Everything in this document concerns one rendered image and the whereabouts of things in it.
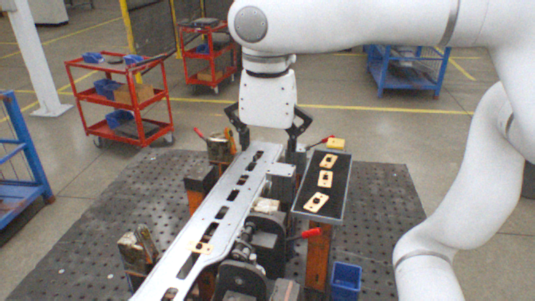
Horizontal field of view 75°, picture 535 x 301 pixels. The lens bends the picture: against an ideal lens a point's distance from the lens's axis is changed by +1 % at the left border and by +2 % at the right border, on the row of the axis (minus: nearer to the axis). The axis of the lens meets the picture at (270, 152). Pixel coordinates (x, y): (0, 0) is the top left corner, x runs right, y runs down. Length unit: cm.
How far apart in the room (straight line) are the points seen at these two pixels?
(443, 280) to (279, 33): 56
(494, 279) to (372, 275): 135
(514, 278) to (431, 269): 199
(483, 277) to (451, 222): 197
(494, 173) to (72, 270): 144
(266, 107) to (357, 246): 105
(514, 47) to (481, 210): 27
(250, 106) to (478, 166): 41
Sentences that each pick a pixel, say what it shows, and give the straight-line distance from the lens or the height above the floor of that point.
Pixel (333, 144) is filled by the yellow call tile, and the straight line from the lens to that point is 130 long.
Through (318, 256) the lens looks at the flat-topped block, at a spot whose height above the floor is 87.
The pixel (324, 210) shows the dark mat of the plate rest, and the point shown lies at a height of 116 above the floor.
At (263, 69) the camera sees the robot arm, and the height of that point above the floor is 161.
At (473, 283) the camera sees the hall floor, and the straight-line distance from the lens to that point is 262.
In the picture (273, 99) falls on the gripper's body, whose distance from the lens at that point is 60.
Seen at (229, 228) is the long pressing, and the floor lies 100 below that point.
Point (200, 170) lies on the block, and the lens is 139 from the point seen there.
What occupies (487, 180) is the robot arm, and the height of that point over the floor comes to 144.
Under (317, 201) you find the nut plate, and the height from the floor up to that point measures 117.
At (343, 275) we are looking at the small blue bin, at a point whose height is 73.
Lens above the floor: 178
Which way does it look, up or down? 30 degrees down
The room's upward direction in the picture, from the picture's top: straight up
